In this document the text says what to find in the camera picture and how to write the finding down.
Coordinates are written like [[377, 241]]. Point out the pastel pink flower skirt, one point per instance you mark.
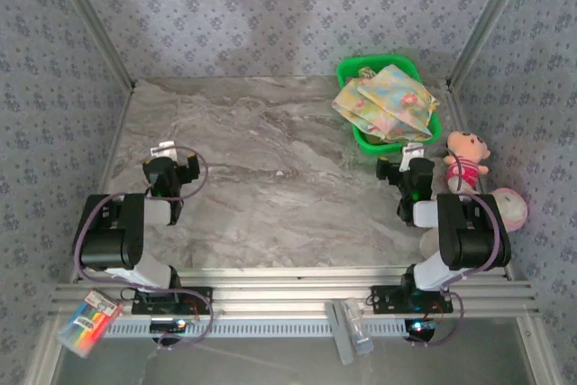
[[392, 101]]

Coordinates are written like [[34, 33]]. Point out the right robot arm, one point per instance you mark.
[[473, 241]]

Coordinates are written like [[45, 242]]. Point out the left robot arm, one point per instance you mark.
[[108, 241]]

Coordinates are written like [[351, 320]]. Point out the green plastic basket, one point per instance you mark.
[[360, 137]]

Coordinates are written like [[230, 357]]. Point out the doll in pink striped shirt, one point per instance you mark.
[[466, 148]]

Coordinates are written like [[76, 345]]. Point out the white plush in pink outfit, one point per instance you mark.
[[511, 209]]

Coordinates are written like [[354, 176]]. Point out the circuit board with lights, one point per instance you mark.
[[167, 325], [421, 325]]

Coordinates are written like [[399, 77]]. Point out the rainbow marker pack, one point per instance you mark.
[[90, 324]]

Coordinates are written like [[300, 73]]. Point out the grey plastic clamp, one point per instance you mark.
[[343, 349]]

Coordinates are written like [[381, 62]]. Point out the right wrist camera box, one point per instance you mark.
[[411, 157]]

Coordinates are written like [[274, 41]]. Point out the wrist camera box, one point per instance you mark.
[[411, 157], [163, 149]]

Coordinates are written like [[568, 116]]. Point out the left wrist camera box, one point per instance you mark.
[[163, 149]]

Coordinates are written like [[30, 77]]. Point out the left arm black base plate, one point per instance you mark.
[[205, 295]]

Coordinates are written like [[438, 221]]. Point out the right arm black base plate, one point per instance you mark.
[[387, 308]]

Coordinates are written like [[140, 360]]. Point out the aluminium rail frame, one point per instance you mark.
[[293, 286]]

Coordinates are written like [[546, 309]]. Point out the aluminium corner post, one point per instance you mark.
[[488, 20], [94, 20]]

